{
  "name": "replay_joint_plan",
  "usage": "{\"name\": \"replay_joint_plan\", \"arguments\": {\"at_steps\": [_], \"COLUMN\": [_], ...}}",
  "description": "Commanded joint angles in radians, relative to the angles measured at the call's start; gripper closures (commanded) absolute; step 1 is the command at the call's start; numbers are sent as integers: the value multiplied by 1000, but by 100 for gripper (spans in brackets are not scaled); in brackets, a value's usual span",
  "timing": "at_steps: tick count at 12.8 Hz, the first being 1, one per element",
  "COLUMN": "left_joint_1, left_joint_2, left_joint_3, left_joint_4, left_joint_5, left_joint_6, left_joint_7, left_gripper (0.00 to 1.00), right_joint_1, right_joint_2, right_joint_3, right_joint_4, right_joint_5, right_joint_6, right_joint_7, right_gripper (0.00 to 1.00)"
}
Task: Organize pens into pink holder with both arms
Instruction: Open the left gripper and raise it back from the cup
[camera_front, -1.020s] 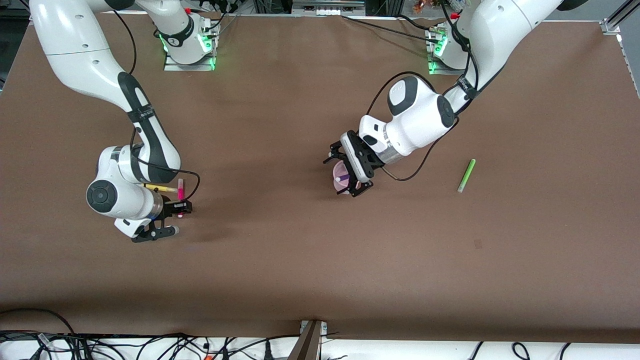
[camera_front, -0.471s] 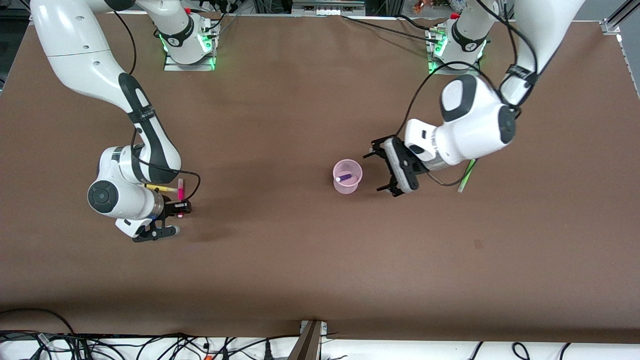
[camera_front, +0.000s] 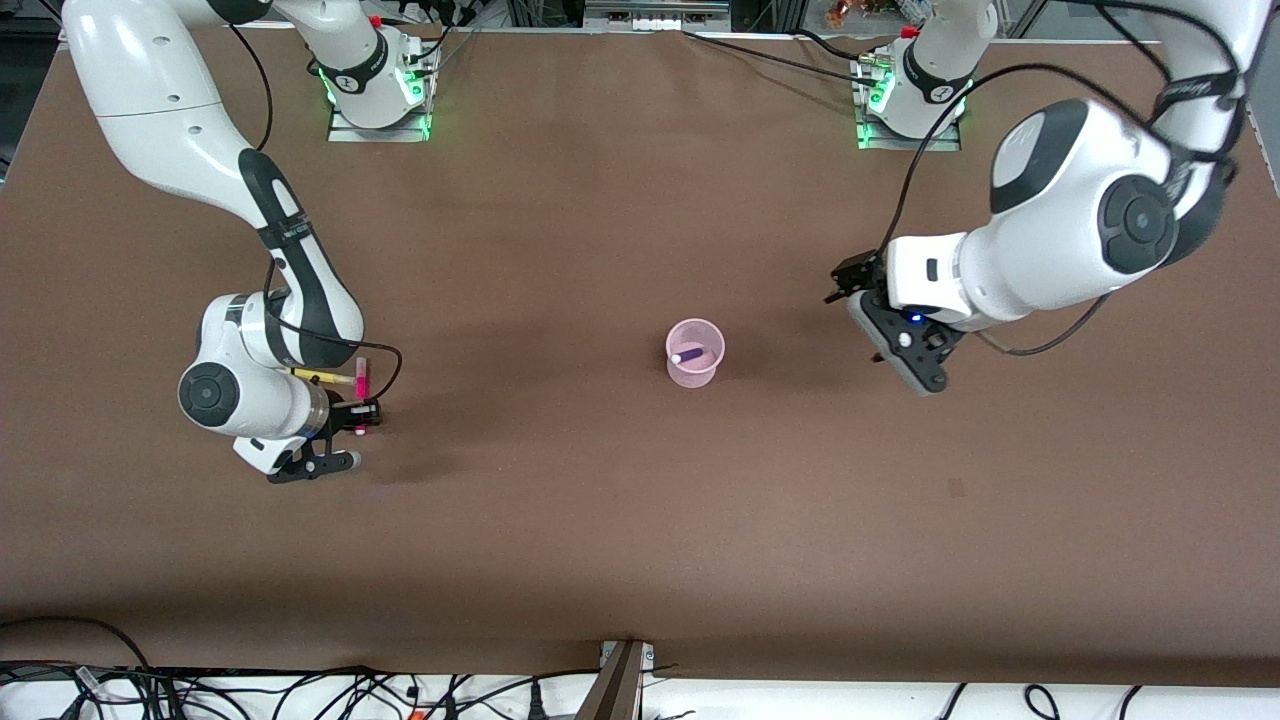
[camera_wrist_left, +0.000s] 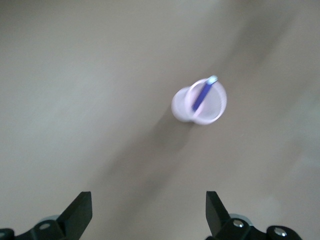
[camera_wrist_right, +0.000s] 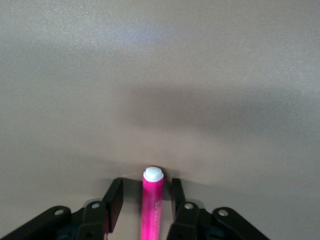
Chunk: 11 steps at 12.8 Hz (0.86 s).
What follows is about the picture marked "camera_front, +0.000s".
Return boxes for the black arched floor cable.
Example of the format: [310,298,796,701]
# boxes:
[0,615,151,671]

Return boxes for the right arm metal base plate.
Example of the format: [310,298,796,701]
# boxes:
[327,38,434,143]

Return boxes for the long black table cable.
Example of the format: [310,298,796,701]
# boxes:
[683,30,869,81]

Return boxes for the grey power strip box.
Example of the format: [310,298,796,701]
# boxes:
[584,0,733,33]

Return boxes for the pink plastic cup holder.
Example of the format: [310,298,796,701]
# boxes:
[665,318,726,389]

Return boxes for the metal table edge bracket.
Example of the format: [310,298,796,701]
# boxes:
[578,640,657,720]

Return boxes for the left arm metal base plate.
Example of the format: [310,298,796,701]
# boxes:
[853,52,964,153]

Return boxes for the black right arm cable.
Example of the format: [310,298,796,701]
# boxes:
[228,20,404,406]

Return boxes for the short black table cable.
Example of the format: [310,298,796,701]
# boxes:
[795,28,891,65]

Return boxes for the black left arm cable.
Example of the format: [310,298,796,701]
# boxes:
[878,0,1251,358]

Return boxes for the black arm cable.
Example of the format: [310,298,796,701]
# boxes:
[228,20,404,406]
[878,0,1251,358]

